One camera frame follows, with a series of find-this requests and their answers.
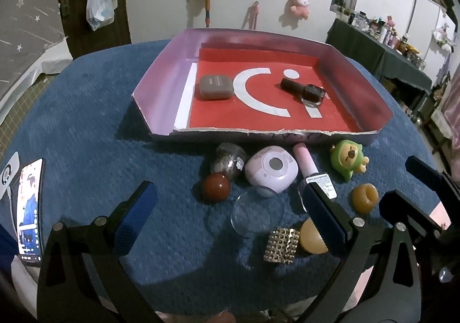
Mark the amber ring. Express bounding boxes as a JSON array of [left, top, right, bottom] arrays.
[[351, 183, 380, 213]]

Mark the smartphone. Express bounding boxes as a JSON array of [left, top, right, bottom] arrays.
[[16, 158, 46, 266]]

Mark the white cabinet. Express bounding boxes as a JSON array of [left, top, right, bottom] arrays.
[[406, 0, 460, 68]]

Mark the grey starry wall sheet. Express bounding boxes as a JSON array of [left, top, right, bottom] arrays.
[[0, 0, 70, 119]]

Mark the pink nail polish bottle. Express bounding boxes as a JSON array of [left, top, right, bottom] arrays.
[[292, 142, 338, 212]]

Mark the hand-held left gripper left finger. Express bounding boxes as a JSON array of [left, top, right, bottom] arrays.
[[38, 181, 159, 323]]

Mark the orange round disc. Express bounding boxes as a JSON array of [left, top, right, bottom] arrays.
[[299, 218, 329, 255]]

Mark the dark nail polish bottle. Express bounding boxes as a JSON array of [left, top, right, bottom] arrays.
[[280, 78, 327, 106]]

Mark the silver glitter ball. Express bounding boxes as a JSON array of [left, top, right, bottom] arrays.
[[210, 142, 248, 181]]

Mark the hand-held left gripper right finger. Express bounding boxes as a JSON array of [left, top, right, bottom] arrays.
[[298, 182, 422, 323]]

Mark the hanging plastic bag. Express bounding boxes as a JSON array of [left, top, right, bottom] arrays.
[[85, 0, 116, 32]]

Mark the red-brown ball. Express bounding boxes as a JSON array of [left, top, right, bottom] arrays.
[[200, 173, 231, 204]]

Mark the clear round dish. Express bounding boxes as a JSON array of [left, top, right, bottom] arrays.
[[231, 189, 285, 239]]

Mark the white small device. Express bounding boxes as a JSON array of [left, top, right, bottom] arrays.
[[0, 151, 20, 198]]

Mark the dark side table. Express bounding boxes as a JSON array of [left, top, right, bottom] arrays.
[[325, 17, 432, 93]]

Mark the pink clip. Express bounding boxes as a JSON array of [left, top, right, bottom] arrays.
[[248, 1, 261, 30]]

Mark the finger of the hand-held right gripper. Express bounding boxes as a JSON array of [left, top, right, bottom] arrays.
[[405, 156, 460, 201], [380, 189, 446, 237]]

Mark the cardboard box with red inside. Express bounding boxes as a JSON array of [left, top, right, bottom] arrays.
[[131, 28, 394, 147]]

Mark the green bear toy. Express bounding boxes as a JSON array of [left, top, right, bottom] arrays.
[[330, 139, 370, 183]]

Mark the dark wooden door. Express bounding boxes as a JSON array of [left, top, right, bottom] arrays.
[[55, 0, 132, 59]]

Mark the small pink plush toy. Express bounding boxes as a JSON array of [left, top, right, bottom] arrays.
[[289, 0, 310, 20]]

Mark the row of small bottles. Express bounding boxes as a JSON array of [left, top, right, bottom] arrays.
[[332, 8, 428, 70]]

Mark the lilac earbud case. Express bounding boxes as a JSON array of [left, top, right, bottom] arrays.
[[244, 146, 300, 197]]

